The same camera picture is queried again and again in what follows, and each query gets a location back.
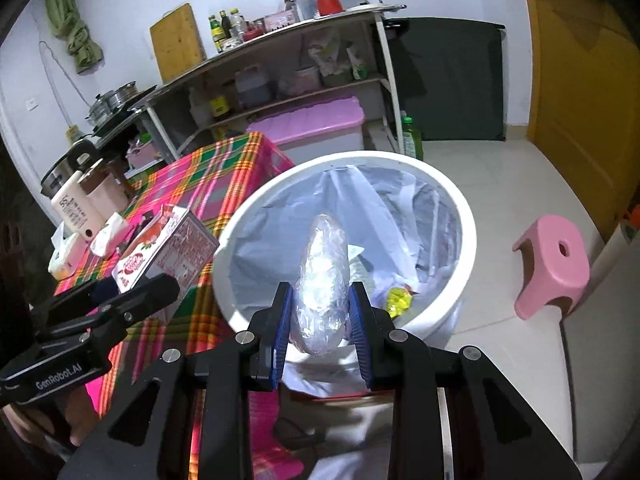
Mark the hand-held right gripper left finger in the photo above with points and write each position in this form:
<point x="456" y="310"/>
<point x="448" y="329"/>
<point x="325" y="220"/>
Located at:
<point x="280" y="340"/>

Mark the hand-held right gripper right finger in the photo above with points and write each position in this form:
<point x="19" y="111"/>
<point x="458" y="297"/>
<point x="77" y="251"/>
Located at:
<point x="361" y="340"/>

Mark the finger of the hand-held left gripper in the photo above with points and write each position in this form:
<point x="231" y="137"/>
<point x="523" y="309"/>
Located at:
<point x="65" y="307"/>
<point x="140" y="305"/>

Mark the strawberry milk carton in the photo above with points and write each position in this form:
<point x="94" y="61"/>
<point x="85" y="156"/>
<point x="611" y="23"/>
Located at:
<point x="170" y="245"/>

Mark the clear plastic wrapper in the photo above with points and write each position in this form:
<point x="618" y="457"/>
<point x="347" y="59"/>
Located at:
<point x="322" y="285"/>

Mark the white trash bin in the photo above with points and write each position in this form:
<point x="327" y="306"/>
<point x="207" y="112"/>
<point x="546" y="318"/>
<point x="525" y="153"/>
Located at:
<point x="360" y="157"/>

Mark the person's left hand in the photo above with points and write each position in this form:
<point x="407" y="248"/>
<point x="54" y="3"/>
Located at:
<point x="60" y="417"/>

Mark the white yellow tissue box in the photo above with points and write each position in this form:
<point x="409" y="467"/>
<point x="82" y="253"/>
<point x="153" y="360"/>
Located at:
<point x="67" y="255"/>

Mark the beige rectangular appliance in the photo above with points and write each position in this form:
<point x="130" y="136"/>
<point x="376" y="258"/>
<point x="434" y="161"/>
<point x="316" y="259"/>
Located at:
<point x="75" y="207"/>

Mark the pink kettle with brown lid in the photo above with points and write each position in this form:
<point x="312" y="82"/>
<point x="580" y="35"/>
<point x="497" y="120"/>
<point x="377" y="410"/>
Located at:
<point x="112" y="195"/>

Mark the stainless steel rice cooker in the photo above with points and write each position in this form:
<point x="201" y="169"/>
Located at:
<point x="60" y="175"/>

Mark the pink green plaid tablecloth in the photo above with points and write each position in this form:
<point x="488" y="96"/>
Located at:
<point x="210" y="175"/>

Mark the pink basket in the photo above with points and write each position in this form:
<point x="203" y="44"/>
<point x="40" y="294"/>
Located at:
<point x="145" y="155"/>

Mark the yellow tag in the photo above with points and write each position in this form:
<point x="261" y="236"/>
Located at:
<point x="74" y="136"/>

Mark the steel pot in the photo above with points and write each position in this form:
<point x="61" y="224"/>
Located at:
<point x="125" y="92"/>
<point x="102" y="109"/>

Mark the pink plastic stool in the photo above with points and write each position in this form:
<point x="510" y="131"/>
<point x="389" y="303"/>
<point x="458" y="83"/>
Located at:
<point x="550" y="260"/>

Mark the green detergent bottle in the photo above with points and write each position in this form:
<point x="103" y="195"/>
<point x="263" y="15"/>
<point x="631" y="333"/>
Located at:
<point x="411" y="140"/>

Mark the yellow label bottle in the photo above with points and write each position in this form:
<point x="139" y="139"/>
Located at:
<point x="220" y="105"/>

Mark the pink lidded storage box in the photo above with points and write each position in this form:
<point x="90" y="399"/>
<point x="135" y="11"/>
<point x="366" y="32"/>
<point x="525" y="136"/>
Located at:
<point x="310" y="117"/>

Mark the wooden cutting board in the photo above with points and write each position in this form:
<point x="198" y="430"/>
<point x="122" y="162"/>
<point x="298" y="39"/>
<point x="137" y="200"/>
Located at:
<point x="177" y="42"/>

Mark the black cabinet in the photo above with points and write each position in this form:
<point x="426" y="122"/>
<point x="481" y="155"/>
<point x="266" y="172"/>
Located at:
<point x="450" y="80"/>

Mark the green glass bottle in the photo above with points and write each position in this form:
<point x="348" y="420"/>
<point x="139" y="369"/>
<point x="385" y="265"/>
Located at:
<point x="217" y="35"/>

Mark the green hanging cloth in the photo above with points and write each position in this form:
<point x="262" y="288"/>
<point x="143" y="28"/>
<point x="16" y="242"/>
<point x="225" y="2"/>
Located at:
<point x="75" y="25"/>

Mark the plastic bags on shelf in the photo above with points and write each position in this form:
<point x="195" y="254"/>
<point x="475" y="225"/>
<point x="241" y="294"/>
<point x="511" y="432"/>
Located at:
<point x="330" y="55"/>

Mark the dark sauce bottle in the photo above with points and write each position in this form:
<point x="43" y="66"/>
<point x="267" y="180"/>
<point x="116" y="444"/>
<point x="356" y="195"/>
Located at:
<point x="226" y="25"/>

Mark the clear bottle with yellow cap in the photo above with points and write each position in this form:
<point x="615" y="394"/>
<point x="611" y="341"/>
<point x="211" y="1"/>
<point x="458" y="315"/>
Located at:
<point x="237" y="24"/>

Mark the grey metal shelf rack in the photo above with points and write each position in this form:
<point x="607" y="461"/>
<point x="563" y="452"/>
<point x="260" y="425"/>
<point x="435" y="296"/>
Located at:
<point x="300" y="30"/>

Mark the yellow wooden door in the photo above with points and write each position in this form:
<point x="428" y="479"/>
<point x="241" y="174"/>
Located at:
<point x="575" y="85"/>

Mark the white wall socket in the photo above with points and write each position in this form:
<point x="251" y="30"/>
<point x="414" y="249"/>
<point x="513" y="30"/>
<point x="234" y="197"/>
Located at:
<point x="31" y="104"/>

